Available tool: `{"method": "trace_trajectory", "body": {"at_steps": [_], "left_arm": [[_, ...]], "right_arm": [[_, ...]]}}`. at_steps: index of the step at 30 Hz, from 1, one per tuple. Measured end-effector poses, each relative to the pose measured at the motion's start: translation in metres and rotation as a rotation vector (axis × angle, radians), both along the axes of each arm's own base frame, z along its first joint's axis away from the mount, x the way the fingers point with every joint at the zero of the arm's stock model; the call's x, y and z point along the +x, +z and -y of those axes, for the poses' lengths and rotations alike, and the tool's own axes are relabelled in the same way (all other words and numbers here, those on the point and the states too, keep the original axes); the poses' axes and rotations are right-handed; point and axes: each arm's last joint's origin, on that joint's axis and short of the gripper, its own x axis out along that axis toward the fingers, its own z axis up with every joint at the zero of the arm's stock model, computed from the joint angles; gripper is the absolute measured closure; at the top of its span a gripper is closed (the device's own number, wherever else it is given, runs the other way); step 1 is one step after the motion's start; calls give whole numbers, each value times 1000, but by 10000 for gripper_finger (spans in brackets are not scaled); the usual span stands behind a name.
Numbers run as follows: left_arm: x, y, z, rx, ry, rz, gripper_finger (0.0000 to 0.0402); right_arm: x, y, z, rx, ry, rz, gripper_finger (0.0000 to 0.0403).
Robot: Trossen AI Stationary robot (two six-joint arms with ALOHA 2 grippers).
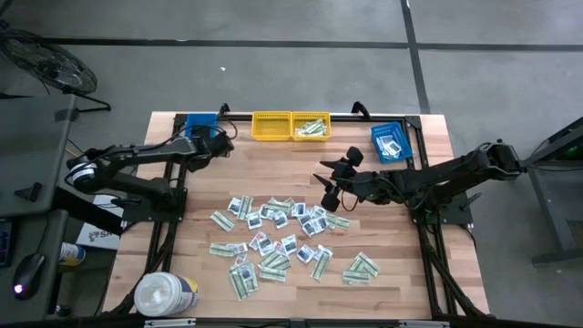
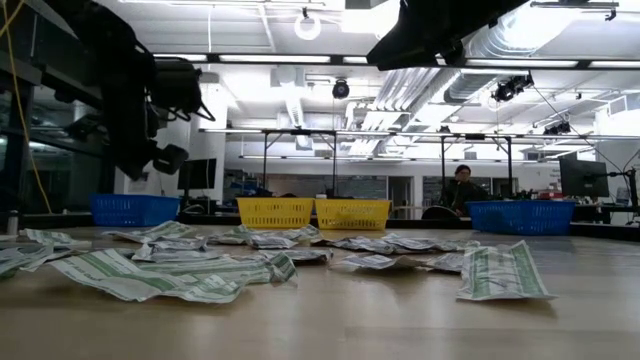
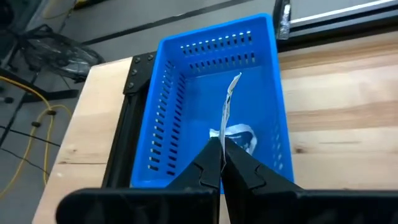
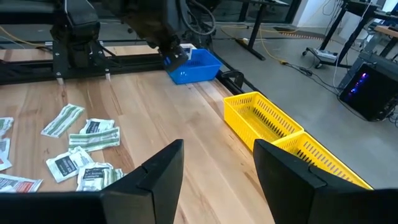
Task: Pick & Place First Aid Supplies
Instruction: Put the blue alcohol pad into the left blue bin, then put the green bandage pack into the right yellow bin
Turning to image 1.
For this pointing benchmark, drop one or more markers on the yellow plastic basket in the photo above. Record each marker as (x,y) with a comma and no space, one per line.
(271,126)
(300,117)

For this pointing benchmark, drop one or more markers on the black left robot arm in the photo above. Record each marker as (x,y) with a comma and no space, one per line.
(136,157)

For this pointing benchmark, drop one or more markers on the white printed cardboard box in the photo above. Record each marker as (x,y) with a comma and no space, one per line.
(98,230)

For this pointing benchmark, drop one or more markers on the black metal equipment cart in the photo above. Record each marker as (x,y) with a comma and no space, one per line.
(542,152)

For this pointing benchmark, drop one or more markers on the blue plastic basket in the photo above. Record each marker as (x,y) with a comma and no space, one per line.
(401,155)
(200,120)

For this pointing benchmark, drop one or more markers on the white wipes canister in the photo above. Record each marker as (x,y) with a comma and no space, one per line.
(164,294)

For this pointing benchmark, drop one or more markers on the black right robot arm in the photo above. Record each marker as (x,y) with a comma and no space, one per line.
(432,175)

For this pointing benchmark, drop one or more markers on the black keyboard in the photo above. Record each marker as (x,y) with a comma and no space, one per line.
(4,241)

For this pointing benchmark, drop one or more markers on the green striped bandage packet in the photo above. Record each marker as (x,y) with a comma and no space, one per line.
(320,124)
(237,287)
(272,274)
(338,222)
(221,249)
(279,205)
(222,221)
(321,266)
(356,277)
(366,264)
(301,132)
(245,207)
(312,130)
(275,260)
(253,283)

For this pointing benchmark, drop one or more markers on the black floor fan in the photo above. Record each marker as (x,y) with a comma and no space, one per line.
(50,64)

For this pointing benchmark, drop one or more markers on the white and yellow can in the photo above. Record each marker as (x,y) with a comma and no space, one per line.
(72,253)

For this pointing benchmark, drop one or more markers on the silver metal bracket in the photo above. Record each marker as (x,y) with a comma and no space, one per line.
(169,323)
(423,324)

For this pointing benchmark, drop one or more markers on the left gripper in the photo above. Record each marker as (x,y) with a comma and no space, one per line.
(216,146)

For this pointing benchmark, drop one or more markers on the black computer mouse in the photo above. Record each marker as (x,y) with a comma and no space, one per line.
(28,275)

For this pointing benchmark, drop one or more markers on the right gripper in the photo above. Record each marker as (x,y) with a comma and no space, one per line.
(353,182)

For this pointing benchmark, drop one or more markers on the grey side desk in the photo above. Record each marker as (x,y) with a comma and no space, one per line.
(27,136)

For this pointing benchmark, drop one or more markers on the computer case with green lights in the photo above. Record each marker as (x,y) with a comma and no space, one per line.
(573,150)

